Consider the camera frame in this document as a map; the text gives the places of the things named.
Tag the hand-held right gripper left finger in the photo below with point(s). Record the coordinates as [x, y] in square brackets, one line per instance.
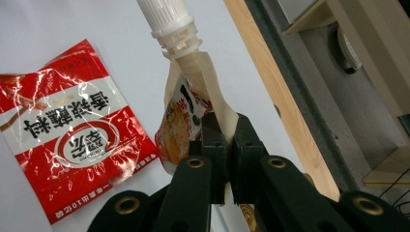
[216, 151]

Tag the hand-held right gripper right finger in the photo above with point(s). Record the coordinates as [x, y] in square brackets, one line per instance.
[246, 151]

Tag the spout pouch with white cap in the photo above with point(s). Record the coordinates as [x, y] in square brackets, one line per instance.
[180, 129]

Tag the red and white packet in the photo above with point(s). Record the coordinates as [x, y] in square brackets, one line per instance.
[80, 129]

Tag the white round device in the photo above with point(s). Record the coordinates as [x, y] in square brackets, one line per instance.
[349, 48]

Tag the light wooden shelf unit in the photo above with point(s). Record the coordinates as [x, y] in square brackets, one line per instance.
[370, 48]

